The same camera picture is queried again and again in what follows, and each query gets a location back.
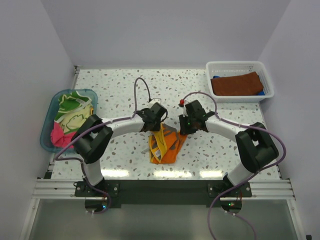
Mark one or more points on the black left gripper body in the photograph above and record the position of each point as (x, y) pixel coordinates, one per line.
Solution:
(156, 126)

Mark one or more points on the pink towel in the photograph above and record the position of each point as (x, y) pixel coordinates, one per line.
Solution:
(58, 138)

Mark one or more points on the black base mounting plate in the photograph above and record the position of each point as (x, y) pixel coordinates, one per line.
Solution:
(149, 192)

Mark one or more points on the blue towel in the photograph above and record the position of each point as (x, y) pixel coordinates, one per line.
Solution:
(261, 93)

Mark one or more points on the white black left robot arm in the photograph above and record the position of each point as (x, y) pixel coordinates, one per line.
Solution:
(93, 137)

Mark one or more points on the teal plastic bin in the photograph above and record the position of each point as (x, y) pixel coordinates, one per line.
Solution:
(48, 125)

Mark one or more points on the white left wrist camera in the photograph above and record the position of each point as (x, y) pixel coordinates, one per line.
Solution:
(155, 100)

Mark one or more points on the brown towel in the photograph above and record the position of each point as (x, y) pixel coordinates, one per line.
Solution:
(236, 85)

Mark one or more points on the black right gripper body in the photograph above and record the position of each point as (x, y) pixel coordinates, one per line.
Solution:
(188, 125)

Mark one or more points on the white plastic mesh basket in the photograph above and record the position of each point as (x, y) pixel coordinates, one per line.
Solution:
(238, 81)

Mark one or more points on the green patterned towel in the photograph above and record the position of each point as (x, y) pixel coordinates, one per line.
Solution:
(74, 109)

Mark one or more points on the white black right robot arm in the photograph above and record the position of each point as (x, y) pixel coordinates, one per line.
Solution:
(255, 146)

